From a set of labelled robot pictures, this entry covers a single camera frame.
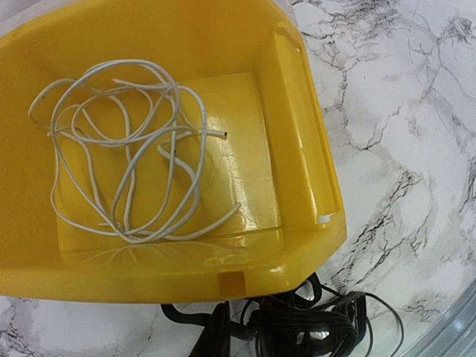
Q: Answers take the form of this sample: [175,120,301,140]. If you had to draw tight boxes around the thin white cable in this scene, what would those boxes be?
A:
[28,58,242,245]

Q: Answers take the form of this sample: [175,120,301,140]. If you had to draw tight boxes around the near yellow plastic bin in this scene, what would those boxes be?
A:
[1,1,347,303]

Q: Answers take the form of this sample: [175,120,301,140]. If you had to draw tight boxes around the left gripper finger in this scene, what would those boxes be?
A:
[189,303,231,357]

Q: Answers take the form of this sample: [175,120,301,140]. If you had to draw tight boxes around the black cable bundle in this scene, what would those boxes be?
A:
[159,271,405,357]

